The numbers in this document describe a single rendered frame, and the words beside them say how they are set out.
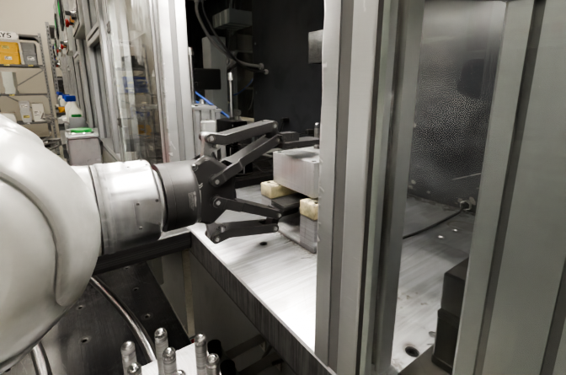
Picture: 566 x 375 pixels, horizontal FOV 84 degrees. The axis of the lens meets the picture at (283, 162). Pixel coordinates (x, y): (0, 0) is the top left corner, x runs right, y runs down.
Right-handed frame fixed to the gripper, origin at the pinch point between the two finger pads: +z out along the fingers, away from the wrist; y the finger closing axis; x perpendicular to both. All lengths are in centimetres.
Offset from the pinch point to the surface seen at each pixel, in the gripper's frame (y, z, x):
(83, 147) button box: -0.4, -24.1, 43.2
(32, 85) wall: 19, -57, 750
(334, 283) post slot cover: -1.9, -13.3, -20.5
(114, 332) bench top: -32.4, -24.5, 24.5
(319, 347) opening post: -8.3, -13.4, -19.2
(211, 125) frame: 4.7, -2.9, 25.1
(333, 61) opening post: 13.3, -13.3, -19.6
